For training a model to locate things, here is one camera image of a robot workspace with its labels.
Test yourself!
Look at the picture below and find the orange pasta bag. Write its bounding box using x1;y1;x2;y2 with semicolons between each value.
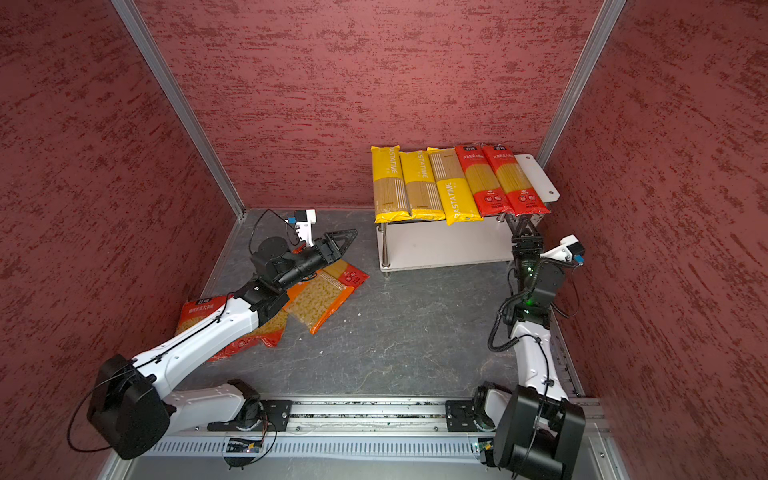
284;270;354;335

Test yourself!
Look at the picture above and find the aluminium corner post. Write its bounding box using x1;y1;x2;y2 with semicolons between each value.
111;0;247;221
536;0;626;167

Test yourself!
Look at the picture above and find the yellow spaghetti bag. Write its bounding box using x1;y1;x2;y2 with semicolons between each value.
427;148;482;226
371;145;412;224
399;151;446;221

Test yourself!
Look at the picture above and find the red spaghetti bag front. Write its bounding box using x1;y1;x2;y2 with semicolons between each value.
482;144;550;216

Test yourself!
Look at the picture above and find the left circuit board with wires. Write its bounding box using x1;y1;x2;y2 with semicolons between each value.
224;417;278;470

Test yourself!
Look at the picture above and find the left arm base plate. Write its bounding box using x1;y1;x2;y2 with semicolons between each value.
207;399;293;434

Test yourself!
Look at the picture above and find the small red macaroni bag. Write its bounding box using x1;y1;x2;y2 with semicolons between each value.
234;311;289;350

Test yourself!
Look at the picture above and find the red spaghetti bag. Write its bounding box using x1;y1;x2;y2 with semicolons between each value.
324;260;369;288
454;145;513;217
482;144;550;216

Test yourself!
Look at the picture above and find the left aluminium corner post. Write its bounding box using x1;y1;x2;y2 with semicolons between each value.
111;0;247;221

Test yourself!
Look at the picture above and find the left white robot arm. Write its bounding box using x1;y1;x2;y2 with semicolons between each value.
86;229;358;460

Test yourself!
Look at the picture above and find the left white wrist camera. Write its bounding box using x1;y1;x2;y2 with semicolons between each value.
287;209;317;247

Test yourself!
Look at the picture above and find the white two-tier shelf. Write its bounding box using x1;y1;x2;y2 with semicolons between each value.
375;155;559;273

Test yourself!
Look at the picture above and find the right aluminium corner post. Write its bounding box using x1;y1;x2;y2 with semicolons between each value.
536;0;626;167

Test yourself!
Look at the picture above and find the circuit board with wires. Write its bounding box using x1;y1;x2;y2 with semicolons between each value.
473;437;497;468
224;417;278;470

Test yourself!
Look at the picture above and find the large red macaroni bag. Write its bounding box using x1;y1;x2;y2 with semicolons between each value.
174;296;237;363

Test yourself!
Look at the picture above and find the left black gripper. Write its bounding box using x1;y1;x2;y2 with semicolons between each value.
277;228;358;290

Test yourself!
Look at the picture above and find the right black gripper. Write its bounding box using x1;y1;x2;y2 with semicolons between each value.
510;214;544;298

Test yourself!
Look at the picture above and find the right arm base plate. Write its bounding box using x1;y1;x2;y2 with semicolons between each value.
445;400;495;433

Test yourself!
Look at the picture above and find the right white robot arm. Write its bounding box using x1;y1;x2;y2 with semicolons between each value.
473;215;586;479

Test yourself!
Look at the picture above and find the right circuit board with wires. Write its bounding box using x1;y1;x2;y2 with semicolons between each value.
473;437;497;468

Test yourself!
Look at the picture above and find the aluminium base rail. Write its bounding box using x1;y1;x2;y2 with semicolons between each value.
122;395;613;438

